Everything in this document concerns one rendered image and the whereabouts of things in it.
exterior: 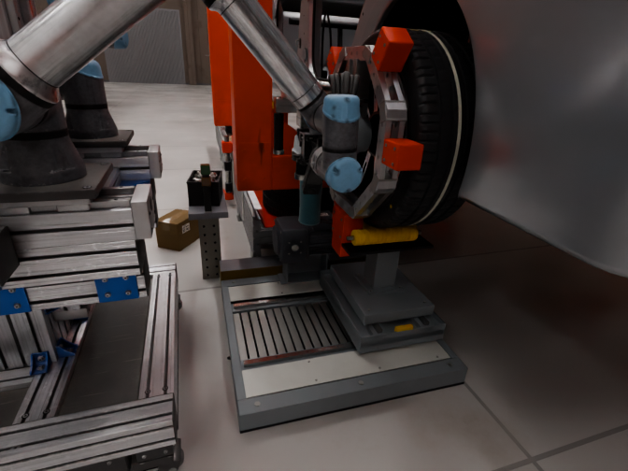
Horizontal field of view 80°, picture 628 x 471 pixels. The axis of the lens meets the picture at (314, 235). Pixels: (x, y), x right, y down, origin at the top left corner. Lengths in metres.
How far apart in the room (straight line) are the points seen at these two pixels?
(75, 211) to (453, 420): 1.27
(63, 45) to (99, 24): 0.06
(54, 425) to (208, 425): 0.43
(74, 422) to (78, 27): 0.89
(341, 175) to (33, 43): 0.54
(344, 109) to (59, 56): 0.48
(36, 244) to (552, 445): 1.54
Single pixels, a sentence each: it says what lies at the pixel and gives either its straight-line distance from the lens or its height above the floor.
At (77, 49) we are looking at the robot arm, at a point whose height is 1.06.
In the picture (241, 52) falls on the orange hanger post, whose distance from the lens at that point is 1.66.
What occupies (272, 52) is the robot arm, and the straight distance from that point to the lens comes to 0.86.
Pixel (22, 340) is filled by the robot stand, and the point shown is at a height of 0.32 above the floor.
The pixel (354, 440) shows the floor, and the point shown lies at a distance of 1.33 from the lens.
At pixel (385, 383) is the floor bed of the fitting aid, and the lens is 1.39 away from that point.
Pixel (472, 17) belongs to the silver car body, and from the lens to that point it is 1.14.
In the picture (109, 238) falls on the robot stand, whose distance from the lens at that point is 0.93.
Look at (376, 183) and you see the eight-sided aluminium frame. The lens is 1.12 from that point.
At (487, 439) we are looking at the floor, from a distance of 1.46.
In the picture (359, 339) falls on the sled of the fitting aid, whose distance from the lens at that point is 1.43.
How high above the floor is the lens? 1.06
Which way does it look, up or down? 24 degrees down
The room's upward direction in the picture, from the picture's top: 3 degrees clockwise
